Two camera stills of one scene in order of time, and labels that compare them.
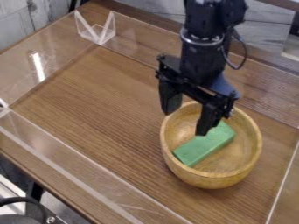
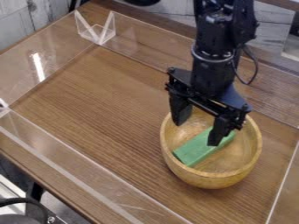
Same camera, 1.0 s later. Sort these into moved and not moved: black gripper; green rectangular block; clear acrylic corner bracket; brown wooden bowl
Moved: black gripper
Not moved: green rectangular block; clear acrylic corner bracket; brown wooden bowl
